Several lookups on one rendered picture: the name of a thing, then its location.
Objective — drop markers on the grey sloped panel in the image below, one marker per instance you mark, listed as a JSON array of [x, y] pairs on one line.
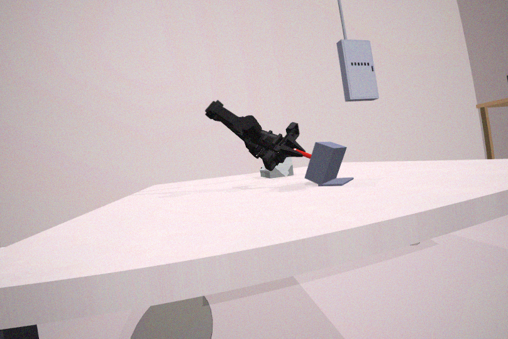
[[324, 165]]

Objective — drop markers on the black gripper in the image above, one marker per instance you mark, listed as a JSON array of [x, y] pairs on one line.
[[282, 147]]

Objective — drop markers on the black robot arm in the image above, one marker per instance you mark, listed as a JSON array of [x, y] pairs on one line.
[[247, 128]]

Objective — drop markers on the red peg with white band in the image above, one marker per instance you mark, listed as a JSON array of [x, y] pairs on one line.
[[304, 153]]

